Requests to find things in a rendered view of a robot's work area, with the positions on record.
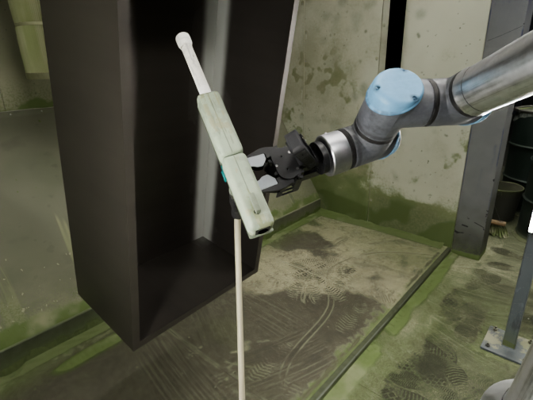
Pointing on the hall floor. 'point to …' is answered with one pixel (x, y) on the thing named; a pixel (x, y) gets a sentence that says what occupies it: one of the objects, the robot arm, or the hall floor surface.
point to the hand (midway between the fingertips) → (233, 181)
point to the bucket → (507, 201)
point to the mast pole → (519, 295)
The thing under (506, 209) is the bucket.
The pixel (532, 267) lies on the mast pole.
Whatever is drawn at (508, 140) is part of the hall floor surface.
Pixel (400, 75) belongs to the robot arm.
